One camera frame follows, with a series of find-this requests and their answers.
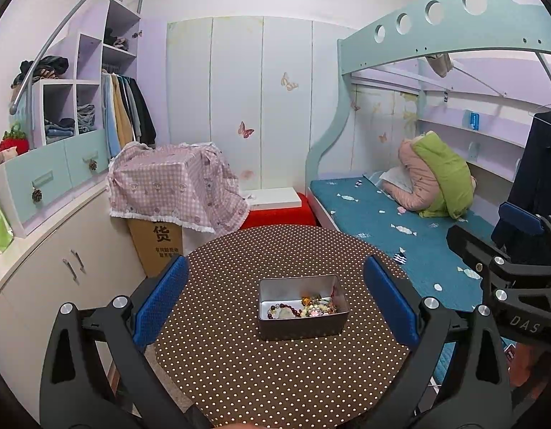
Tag large teal drawer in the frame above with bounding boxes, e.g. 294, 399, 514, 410
3, 144, 74, 230

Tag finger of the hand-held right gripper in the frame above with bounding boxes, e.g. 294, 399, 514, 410
446, 224, 551, 287
498, 202, 551, 251

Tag folded dark jeans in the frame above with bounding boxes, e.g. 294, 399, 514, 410
44, 117, 76, 137

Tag red stool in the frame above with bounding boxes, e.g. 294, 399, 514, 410
240, 192, 319, 231

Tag lilac open shelf unit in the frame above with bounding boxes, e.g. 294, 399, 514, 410
32, 0, 143, 146

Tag cream cabinet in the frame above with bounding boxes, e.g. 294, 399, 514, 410
0, 183, 148, 412

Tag lilac bed wall shelf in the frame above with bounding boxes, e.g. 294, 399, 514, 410
416, 89, 533, 184

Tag brown cardboard box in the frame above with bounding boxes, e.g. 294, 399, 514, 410
127, 217, 187, 278

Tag pink and green quilt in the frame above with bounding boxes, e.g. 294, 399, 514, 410
385, 130, 477, 221

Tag person's right hand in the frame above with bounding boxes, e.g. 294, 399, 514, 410
510, 343, 551, 388

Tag grey hanging cloth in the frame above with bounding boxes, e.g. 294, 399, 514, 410
425, 52, 455, 78

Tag silver metal tin box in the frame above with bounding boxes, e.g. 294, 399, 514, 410
257, 273, 351, 341

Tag blue candy print mattress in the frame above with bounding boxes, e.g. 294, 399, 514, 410
309, 174, 518, 394

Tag white printed pillow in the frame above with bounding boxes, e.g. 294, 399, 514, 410
376, 165, 415, 196

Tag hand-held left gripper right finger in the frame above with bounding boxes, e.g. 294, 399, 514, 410
342, 254, 514, 429

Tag pink checkered cloth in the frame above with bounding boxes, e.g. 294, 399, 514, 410
106, 142, 250, 234

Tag folded clothes on shelf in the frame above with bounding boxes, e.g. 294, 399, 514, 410
103, 28, 130, 53

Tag red strawberry plush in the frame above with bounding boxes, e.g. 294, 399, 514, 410
0, 122, 32, 155

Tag teal bunk bed frame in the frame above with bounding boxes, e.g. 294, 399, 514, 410
304, 0, 551, 233

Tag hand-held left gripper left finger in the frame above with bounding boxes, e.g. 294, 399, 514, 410
39, 255, 214, 429

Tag round polka dot table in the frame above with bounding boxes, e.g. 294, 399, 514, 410
153, 225, 441, 429

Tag dark red bead bracelet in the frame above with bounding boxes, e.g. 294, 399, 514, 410
267, 303, 303, 321

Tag row of hanging clothes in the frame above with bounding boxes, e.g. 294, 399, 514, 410
101, 71, 157, 160

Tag pile of dark clothes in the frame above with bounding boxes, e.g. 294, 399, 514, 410
13, 55, 70, 88

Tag stepped shelf cabinet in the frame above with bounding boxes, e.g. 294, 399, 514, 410
9, 0, 149, 115

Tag dark hanging jacket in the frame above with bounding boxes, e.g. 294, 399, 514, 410
492, 105, 551, 264

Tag white board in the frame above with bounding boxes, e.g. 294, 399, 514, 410
242, 187, 306, 210

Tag folded light jeans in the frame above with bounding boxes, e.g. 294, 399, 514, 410
76, 104, 97, 134

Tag small teal drawer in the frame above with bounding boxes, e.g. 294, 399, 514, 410
64, 128, 110, 189

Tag white panelled wardrobe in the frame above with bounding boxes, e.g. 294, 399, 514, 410
166, 15, 357, 194

